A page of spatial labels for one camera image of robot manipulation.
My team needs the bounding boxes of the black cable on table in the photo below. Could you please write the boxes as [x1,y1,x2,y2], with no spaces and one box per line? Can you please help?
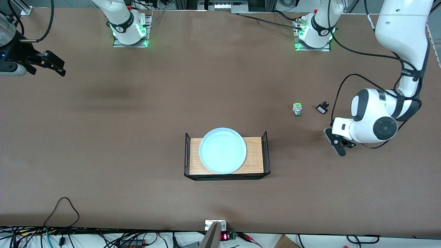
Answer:
[238,10,304,30]

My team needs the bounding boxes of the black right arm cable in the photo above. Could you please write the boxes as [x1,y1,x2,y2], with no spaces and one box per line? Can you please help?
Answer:
[7,0,54,43]

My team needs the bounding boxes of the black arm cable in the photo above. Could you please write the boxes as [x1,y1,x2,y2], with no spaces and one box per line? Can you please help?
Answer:
[7,0,54,43]
[327,0,422,149]

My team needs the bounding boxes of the brown cardboard piece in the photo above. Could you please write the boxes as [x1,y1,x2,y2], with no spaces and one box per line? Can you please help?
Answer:
[274,234,301,248]

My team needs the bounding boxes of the black device white lights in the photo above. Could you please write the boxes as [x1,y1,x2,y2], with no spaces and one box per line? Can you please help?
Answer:
[197,0,249,13]

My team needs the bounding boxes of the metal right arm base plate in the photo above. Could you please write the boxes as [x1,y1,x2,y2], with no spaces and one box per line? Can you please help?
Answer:
[113,14,152,48]

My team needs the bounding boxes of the wooden shelf black mesh sides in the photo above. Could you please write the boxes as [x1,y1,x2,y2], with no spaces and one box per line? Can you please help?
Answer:
[184,131,271,181]

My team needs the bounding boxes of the thin black cable loop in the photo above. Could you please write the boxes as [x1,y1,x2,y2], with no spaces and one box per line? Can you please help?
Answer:
[43,197,80,229]

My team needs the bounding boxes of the tangled black cable bundle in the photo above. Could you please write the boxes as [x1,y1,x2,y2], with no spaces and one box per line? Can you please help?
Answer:
[0,226,207,248]

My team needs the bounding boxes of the grey metal camera mount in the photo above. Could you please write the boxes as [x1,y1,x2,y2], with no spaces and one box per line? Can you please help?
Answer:
[198,220,228,248]

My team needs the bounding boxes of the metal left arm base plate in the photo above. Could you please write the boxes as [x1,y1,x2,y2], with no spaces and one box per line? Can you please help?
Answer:
[294,17,332,52]

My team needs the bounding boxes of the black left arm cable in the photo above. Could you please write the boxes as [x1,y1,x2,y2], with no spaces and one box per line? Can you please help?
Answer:
[327,0,422,149]

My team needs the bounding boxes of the light blue round plate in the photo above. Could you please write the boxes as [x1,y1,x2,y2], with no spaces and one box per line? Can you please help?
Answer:
[199,127,247,175]

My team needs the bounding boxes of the red black clip lead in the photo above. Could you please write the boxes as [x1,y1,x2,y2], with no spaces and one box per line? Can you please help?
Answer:
[238,232,264,248]

